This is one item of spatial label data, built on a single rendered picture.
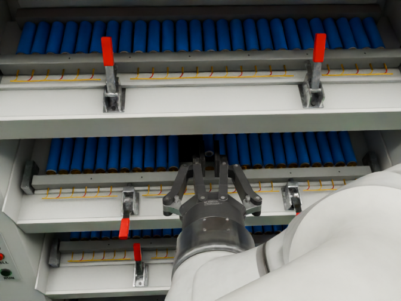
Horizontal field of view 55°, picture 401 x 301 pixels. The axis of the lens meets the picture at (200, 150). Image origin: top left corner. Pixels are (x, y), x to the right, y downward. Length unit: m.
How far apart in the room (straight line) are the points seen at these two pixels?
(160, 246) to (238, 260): 0.46
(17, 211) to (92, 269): 0.21
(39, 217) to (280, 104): 0.41
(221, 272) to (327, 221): 0.12
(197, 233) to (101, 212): 0.28
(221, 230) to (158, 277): 0.40
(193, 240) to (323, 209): 0.18
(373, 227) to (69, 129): 0.43
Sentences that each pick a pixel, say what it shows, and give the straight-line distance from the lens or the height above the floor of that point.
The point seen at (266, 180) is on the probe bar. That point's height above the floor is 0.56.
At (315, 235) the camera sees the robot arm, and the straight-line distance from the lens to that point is 0.24.
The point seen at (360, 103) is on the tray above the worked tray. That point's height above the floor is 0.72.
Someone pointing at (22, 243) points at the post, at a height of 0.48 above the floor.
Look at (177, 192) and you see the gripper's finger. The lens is 0.51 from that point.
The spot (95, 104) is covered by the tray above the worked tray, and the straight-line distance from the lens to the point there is 0.53.
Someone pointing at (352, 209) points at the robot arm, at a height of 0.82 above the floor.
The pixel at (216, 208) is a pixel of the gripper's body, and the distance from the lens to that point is 0.44.
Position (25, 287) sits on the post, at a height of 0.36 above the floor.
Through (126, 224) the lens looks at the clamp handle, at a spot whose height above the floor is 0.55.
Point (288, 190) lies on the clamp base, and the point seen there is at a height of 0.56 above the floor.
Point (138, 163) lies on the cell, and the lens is 0.65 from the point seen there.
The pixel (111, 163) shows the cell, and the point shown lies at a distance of 0.66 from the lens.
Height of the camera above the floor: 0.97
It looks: 36 degrees down
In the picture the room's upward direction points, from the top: straight up
